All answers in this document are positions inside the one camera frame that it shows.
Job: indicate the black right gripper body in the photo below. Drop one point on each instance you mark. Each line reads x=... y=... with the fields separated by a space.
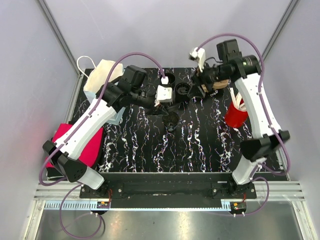
x=207 y=76

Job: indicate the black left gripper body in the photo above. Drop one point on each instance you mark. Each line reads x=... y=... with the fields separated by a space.
x=143 y=98

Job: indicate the light blue paper bag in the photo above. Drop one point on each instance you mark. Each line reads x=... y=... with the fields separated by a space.
x=97 y=78

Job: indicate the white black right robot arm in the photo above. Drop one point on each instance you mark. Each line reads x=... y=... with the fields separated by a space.
x=245 y=72

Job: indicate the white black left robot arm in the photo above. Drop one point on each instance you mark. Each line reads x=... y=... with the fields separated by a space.
x=118 y=92

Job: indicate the black coffee cup with lid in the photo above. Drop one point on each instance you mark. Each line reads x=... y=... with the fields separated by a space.
x=181 y=92

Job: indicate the white wrapped straw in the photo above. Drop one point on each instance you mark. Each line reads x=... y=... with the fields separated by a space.
x=239 y=103
x=233 y=98

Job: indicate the red plastic cup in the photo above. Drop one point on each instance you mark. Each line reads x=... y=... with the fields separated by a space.
x=234 y=117

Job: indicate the pink cloth on black pad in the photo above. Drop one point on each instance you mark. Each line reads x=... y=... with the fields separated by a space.
x=91 y=154

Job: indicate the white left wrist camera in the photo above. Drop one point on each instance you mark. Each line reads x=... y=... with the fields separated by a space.
x=164 y=92

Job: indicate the aluminium frame post left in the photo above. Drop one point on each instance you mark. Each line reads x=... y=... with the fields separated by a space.
x=58 y=34

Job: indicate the aluminium frame post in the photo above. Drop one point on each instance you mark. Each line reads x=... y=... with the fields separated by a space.
x=291 y=7
x=58 y=34

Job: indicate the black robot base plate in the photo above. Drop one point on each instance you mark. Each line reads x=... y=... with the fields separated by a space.
x=164 y=191

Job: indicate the aluminium frame post right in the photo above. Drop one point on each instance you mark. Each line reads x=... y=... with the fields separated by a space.
x=291 y=7

